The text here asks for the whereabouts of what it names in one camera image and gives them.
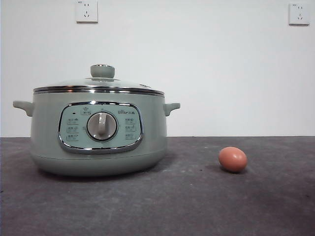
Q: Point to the glass lid with green knob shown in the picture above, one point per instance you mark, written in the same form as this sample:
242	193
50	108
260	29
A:
102	71

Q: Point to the pale green electric pot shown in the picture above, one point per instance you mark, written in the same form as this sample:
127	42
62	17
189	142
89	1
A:
49	147

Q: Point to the brown egg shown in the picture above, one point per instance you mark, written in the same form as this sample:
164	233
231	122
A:
232	159

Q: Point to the white wall socket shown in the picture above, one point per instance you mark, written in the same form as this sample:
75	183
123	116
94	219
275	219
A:
86	12
299	14

